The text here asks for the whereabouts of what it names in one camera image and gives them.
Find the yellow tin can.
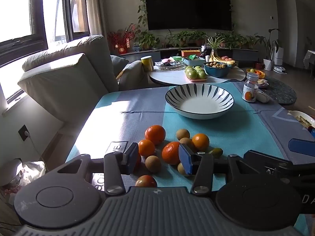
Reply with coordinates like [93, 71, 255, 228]
[141, 56, 154, 72]

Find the round white coffee table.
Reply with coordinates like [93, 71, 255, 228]
[149, 63, 246, 87]

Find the small orange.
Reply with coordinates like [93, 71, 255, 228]
[138, 139, 156, 157]

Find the striped white ceramic bowl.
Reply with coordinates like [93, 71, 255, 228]
[165, 84, 235, 120]

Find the spider plant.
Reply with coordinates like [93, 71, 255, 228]
[205, 36, 226, 54]

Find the black flat television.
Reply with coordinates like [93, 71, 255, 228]
[144, 0, 233, 31]

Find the clear bottle with orange label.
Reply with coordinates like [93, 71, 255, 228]
[242, 73, 259, 103]

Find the red tomato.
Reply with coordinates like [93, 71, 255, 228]
[135, 175, 157, 188]

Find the crumpled plastic bag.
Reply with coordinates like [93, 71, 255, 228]
[15, 160, 46, 188]

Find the light blue container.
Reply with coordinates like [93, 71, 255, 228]
[184, 55, 205, 67]

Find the red festive plant decoration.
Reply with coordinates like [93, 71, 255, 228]
[107, 24, 139, 55]

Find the grey cushion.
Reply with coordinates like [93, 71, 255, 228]
[110, 55, 130, 77]

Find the white power cable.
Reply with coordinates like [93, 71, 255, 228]
[27, 133, 46, 163]

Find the small green fruit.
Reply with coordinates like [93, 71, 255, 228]
[208, 148, 223, 159]

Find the hanging vine plant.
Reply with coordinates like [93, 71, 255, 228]
[137, 0, 149, 31]

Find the smooth round orange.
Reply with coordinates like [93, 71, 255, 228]
[192, 133, 210, 152]

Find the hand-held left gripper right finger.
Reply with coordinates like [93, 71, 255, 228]
[179, 144, 247, 194]

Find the dimpled tangerine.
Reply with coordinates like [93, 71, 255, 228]
[162, 142, 182, 165]

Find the pile of green apples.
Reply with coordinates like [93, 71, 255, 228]
[184, 65, 208, 82]

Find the orange box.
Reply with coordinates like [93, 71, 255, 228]
[181, 50, 201, 58]

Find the glass snack tray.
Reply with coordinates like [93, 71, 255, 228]
[156, 58, 188, 71]

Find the white plate with snacks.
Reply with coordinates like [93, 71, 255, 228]
[287, 110, 315, 129]

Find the large orange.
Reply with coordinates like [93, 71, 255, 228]
[145, 125, 166, 145]

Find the tall plant in white pot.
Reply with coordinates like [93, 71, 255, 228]
[255, 28, 281, 71]

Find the pile of longans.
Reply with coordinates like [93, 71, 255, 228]
[206, 62, 228, 69]

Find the beige curtain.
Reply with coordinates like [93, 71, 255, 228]
[85, 0, 105, 38]

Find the yellow bowl of oranges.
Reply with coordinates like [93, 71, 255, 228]
[246, 68, 266, 79]

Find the small white case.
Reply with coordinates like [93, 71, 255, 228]
[256, 92, 270, 103]

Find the dark framed window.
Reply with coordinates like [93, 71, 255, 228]
[0, 0, 91, 67]

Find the potted green plant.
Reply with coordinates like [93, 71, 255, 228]
[167, 30, 208, 48]
[215, 31, 258, 50]
[138, 30, 159, 51]

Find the grey television cabinet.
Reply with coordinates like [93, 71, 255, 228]
[128, 46, 259, 62]

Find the beige sofa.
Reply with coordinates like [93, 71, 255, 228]
[17, 34, 149, 123]

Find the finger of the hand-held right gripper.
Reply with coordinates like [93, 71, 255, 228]
[244, 150, 315, 185]
[288, 138, 315, 158]

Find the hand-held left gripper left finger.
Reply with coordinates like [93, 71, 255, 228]
[48, 143, 139, 195]

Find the bunch of bananas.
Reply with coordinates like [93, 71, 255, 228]
[209, 50, 236, 66]

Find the blue bowl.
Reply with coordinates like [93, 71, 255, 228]
[203, 61, 233, 77]

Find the wall socket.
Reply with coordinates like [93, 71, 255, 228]
[18, 124, 31, 142]

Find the metal lidded trash bin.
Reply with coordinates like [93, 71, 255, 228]
[0, 158, 24, 186]

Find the dark round rug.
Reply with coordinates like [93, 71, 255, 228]
[259, 77, 297, 104]

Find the blue grey tablecloth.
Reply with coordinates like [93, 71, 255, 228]
[64, 81, 315, 236]

